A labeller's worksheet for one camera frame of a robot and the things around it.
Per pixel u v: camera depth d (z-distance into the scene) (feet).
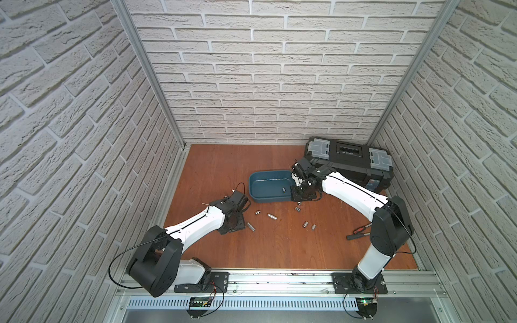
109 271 1.26
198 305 2.34
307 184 2.07
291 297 2.36
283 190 3.21
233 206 2.23
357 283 2.11
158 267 1.36
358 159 3.01
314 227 2.87
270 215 2.98
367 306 2.30
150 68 2.81
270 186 3.31
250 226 2.87
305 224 2.87
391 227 1.49
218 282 2.39
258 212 3.01
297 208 3.02
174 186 3.38
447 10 2.27
